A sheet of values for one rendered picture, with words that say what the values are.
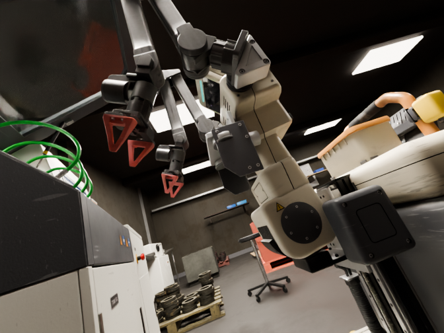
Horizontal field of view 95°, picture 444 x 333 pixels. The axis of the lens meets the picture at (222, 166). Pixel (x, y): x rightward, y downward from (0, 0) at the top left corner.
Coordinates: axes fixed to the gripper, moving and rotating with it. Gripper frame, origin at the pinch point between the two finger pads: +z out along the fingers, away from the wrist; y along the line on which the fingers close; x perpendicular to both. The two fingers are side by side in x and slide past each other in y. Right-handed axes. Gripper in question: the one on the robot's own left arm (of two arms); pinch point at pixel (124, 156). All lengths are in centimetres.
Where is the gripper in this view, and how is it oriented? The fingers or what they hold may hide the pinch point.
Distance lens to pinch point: 52.4
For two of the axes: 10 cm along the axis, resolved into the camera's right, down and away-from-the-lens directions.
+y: -0.1, -3.3, -9.5
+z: -1.4, 9.4, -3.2
